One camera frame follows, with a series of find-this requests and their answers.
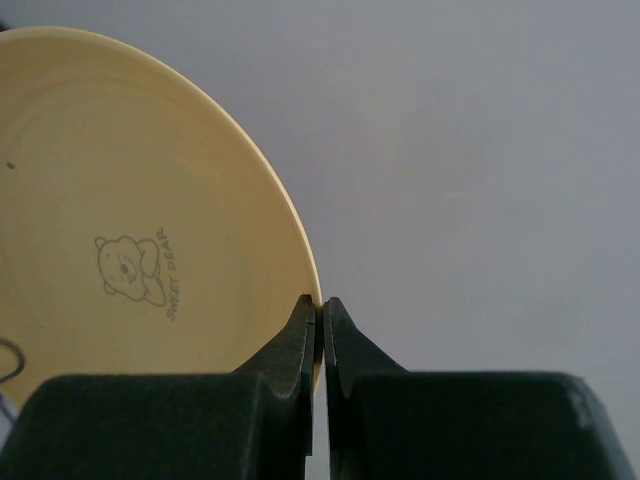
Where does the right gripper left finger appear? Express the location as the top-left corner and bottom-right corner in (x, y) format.
(1, 295), (316, 479)

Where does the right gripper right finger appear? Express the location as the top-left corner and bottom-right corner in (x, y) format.
(323, 298), (635, 479)

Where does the yellow bear plate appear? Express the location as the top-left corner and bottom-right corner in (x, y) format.
(1, 27), (321, 406)

